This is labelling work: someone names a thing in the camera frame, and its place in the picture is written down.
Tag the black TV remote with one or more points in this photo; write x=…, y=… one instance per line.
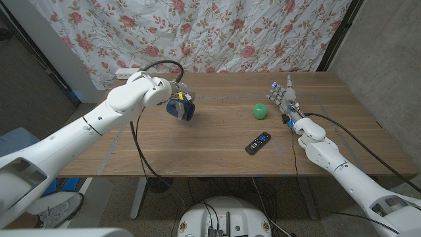
x=257, y=143

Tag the grey mini computer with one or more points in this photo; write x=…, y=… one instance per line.
x=215, y=233

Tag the green ball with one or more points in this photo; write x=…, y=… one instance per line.
x=260, y=111

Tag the floral backdrop cloth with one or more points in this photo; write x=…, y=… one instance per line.
x=197, y=36

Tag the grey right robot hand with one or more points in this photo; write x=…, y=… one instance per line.
x=288, y=102

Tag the black door frame strip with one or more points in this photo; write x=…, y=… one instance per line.
x=47, y=67

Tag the white power strip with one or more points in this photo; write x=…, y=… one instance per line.
x=125, y=73

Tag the grey table leg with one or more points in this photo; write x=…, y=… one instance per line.
x=309, y=200

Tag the large grey sneaker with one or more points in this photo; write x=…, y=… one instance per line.
x=62, y=210

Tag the black round fan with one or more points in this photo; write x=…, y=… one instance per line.
x=160, y=184

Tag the white table leg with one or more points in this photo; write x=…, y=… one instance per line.
x=138, y=197

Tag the black antenna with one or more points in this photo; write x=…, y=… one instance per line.
x=227, y=224

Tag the dark blue mug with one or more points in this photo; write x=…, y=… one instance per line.
x=189, y=112

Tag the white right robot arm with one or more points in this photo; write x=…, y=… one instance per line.
x=355, y=184

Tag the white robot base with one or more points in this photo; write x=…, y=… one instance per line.
x=223, y=210

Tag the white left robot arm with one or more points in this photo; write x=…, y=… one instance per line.
x=82, y=131

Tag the white floor mat blue footprints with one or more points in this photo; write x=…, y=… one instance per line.
x=98, y=200

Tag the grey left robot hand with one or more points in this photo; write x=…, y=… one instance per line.
x=184, y=92

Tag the person leg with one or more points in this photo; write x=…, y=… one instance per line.
x=23, y=222

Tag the black backdrop stand pole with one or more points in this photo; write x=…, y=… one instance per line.
x=338, y=34

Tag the blue plastic bin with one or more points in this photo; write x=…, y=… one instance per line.
x=14, y=140

